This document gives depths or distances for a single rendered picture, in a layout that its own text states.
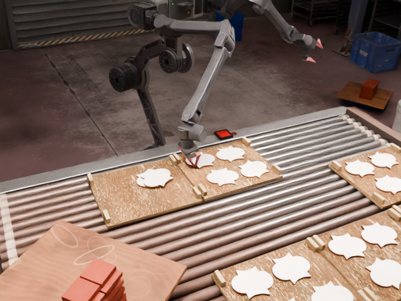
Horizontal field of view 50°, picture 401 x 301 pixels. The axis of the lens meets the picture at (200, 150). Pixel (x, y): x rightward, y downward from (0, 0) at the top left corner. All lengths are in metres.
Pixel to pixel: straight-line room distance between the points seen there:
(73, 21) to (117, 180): 4.78
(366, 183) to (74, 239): 1.29
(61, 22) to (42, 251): 5.22
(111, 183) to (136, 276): 0.64
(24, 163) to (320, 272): 2.86
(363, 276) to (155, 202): 0.84
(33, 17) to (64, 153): 2.87
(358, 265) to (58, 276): 1.02
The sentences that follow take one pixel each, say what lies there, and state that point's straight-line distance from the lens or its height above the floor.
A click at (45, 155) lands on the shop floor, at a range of 3.97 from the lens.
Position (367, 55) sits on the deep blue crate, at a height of 0.19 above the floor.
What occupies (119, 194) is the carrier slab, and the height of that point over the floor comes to 0.94.
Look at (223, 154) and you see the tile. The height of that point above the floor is 0.94.
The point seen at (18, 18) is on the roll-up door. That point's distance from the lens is 6.40.
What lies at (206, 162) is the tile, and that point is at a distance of 2.05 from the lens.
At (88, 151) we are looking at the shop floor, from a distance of 3.94.
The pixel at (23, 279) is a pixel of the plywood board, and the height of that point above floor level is 1.04.
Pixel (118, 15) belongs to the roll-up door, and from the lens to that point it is 6.74.
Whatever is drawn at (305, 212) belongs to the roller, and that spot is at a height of 0.92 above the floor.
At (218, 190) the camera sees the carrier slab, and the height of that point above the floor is 0.94.
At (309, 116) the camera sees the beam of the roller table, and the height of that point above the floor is 0.91.
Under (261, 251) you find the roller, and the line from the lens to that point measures 1.68.
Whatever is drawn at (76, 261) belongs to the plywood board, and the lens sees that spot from 1.48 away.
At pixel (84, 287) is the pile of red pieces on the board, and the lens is 1.18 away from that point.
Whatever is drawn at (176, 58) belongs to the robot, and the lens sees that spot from 2.63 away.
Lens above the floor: 2.09
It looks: 33 degrees down
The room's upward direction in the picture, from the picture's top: 2 degrees clockwise
